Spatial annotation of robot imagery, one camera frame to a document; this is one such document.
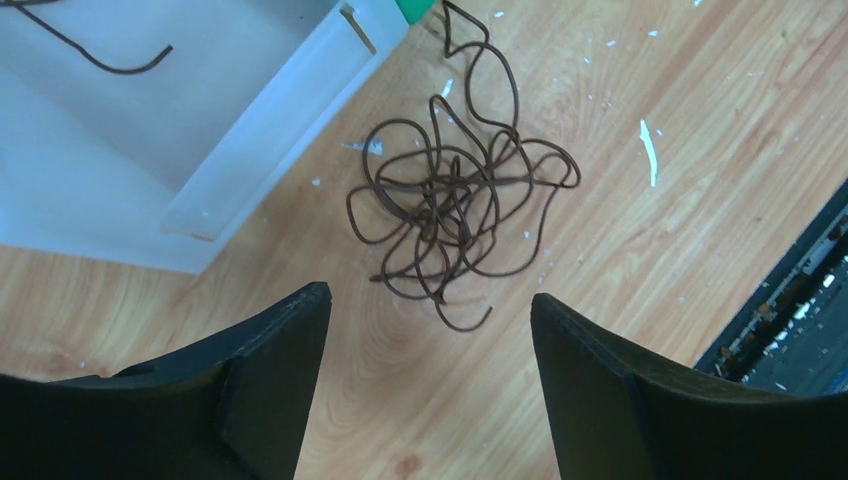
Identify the white plastic bin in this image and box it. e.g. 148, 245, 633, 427
1, 1, 409, 273

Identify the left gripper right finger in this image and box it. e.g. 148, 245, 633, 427
530, 293, 847, 479

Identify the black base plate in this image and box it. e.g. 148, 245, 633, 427
695, 185, 847, 396

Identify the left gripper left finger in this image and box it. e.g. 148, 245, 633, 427
1, 282, 332, 479

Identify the green plastic bin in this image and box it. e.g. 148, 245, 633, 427
396, 0, 435, 25

